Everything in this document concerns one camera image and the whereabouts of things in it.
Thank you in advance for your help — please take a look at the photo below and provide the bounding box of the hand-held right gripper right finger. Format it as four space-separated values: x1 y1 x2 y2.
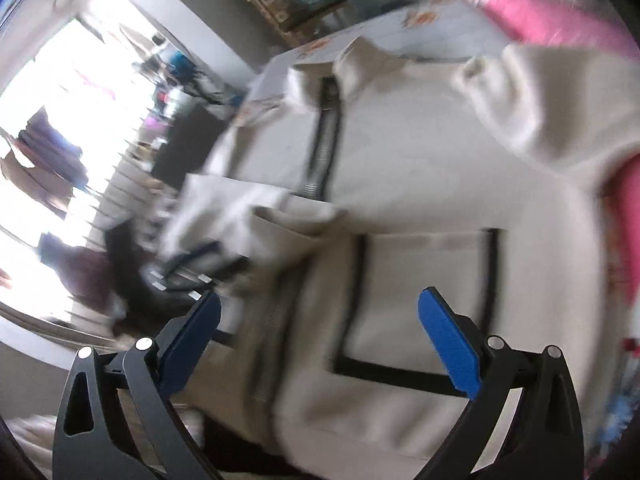
412 286 586 480

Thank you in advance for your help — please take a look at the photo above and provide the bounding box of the pile of colourful clothes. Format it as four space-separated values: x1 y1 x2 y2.
132 35 236 111

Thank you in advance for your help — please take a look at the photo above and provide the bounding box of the beige zip jacket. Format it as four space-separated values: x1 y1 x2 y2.
160 37 640 466

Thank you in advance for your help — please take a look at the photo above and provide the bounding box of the pink printed blanket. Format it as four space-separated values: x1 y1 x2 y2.
462 0 640 321

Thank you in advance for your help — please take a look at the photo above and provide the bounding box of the maroon cloth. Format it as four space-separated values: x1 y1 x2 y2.
40 232 121 311

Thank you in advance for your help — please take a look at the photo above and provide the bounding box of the wooden chair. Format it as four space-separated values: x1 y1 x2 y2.
245 0 351 46

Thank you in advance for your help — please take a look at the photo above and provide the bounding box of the grey floral bed sheet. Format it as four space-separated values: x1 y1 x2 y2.
240 0 506 126

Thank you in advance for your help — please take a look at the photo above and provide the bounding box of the wooden stand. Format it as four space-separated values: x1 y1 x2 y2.
245 0 296 36

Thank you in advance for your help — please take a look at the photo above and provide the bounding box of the black cabinet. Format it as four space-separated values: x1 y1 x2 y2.
150 100 226 186

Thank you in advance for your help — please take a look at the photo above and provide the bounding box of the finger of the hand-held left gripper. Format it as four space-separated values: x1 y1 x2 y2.
162 241 223 281
190 255 251 296

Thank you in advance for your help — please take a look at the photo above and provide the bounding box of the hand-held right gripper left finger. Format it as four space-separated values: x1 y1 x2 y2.
51 290 223 480

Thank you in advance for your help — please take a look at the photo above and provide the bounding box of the dark maroon hanging garment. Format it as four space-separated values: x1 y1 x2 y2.
0 110 86 211

